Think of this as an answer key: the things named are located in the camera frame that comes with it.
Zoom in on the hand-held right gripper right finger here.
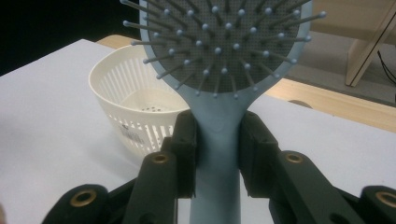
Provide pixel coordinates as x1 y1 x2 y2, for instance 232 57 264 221
238 111 368 224

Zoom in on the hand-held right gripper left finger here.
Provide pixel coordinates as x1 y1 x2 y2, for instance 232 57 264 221
122 109 199 224

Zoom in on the blue hairbrush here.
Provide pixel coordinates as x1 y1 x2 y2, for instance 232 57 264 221
120 0 328 224

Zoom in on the white plastic basket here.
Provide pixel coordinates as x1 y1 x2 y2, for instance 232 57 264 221
88 45 191 159

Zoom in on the white table sheet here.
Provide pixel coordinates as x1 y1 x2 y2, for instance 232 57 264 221
0 38 396 224

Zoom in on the light wooden bench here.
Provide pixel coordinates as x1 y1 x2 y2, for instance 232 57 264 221
310 0 396 89

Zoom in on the bundle of black cables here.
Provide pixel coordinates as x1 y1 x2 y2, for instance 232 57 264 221
375 49 396 86

